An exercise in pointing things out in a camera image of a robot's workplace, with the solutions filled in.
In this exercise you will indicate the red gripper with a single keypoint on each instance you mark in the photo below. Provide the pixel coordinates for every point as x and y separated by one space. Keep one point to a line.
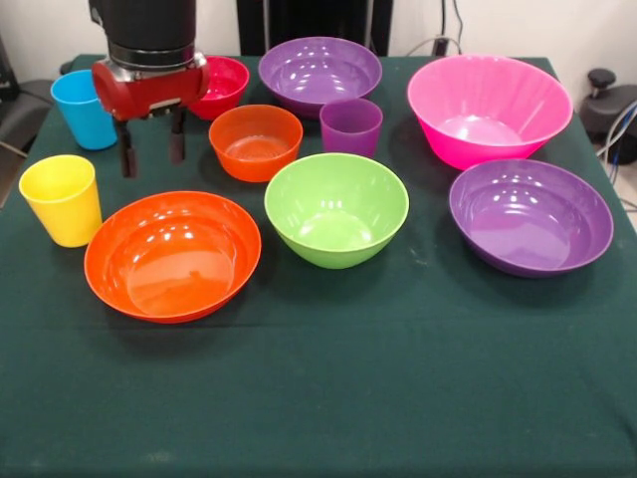
149 94

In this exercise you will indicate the blue plastic cup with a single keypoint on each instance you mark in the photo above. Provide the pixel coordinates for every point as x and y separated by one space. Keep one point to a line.
82 124

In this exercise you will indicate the small red bowl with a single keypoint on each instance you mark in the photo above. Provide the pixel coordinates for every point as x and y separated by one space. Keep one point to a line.
226 89

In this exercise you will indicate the small orange bowl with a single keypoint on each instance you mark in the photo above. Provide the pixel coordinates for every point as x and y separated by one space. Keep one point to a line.
249 167

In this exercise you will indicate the purple bowl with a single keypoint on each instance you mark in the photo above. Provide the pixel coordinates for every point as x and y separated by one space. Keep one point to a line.
318 79
527 229

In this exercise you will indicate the purple plastic cup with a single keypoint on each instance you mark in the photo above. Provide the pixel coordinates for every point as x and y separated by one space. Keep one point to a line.
348 139

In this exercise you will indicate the green bowl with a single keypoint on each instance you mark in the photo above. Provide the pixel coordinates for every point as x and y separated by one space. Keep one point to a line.
333 244

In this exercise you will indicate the large pink bowl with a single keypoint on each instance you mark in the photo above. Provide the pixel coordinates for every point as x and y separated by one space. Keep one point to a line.
488 144

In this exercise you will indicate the large orange bowl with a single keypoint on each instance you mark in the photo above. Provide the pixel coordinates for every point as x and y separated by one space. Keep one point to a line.
169 259

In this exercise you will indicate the yellow plastic cup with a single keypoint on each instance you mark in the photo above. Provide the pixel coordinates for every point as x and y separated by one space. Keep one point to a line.
62 219

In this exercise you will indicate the black chair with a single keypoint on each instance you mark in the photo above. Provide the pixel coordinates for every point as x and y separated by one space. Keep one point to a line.
22 114

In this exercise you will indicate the dark green table cloth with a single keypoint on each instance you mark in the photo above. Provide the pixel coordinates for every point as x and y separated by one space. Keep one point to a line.
318 373

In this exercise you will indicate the black equipment with knob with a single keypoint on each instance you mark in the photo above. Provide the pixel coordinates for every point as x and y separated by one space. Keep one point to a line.
604 114

